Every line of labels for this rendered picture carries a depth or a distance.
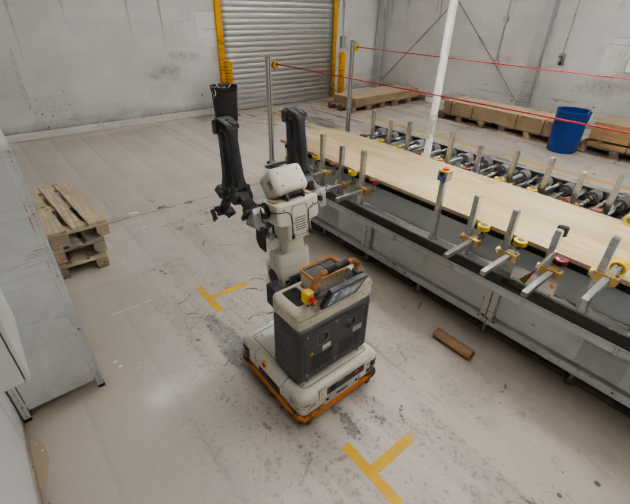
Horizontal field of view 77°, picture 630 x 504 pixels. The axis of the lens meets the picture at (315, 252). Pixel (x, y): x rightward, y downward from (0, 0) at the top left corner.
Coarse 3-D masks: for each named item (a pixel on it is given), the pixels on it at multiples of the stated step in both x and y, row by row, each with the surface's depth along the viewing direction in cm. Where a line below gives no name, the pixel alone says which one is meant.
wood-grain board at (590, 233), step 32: (352, 160) 366; (384, 160) 368; (416, 160) 370; (416, 192) 306; (448, 192) 307; (480, 192) 309; (512, 192) 310; (544, 224) 265; (576, 224) 266; (608, 224) 267; (576, 256) 231
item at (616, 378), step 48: (384, 192) 335; (336, 240) 414; (384, 240) 359; (432, 288) 328; (480, 288) 295; (576, 288) 238; (624, 288) 218; (528, 336) 277; (576, 336) 251; (576, 384) 260; (624, 384) 238
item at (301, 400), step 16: (256, 336) 257; (272, 336) 257; (256, 352) 248; (272, 352) 245; (352, 352) 246; (368, 352) 247; (256, 368) 255; (272, 368) 236; (336, 368) 235; (368, 368) 251; (272, 384) 240; (288, 384) 226; (304, 384) 225; (320, 384) 226; (352, 384) 245; (288, 400) 229; (304, 400) 218; (336, 400) 239; (304, 416) 226
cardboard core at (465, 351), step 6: (438, 330) 294; (438, 336) 292; (444, 336) 290; (450, 336) 289; (444, 342) 289; (450, 342) 286; (456, 342) 284; (456, 348) 282; (462, 348) 280; (468, 348) 279; (462, 354) 280; (468, 354) 276
